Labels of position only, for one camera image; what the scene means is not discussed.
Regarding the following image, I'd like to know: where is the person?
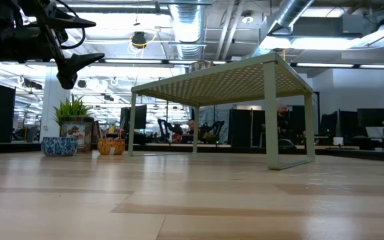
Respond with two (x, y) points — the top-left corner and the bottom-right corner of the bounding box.
(184, 119), (197, 136)
(276, 103), (295, 143)

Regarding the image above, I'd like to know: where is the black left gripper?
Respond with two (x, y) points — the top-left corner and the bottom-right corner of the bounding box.
(21, 0), (105, 90)

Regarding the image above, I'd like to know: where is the light green cutting mat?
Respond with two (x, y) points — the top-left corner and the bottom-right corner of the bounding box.
(127, 51), (317, 171)

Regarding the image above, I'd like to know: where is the silver ribbed ventilation duct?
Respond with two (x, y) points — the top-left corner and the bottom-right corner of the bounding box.
(251, 0), (315, 44)
(167, 0), (210, 61)

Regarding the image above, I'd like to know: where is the black partition panel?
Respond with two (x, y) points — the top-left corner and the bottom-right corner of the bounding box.
(228, 108), (267, 148)

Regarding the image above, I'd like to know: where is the blue patterned bowl candle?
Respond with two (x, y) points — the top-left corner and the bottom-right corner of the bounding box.
(40, 136), (79, 157)

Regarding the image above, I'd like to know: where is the black office monitor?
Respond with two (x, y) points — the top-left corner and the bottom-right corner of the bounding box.
(357, 107), (384, 129)
(319, 110), (357, 138)
(119, 104), (148, 131)

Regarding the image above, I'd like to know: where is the silver lidded tin candle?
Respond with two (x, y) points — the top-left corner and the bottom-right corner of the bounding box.
(187, 60), (215, 74)
(59, 115), (95, 155)

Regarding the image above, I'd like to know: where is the black aluminium rig frame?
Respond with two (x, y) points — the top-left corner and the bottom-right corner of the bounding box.
(0, 141), (384, 164)

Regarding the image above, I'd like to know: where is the black cable reel yellow cord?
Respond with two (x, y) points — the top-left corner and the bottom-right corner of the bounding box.
(130, 31), (148, 49)

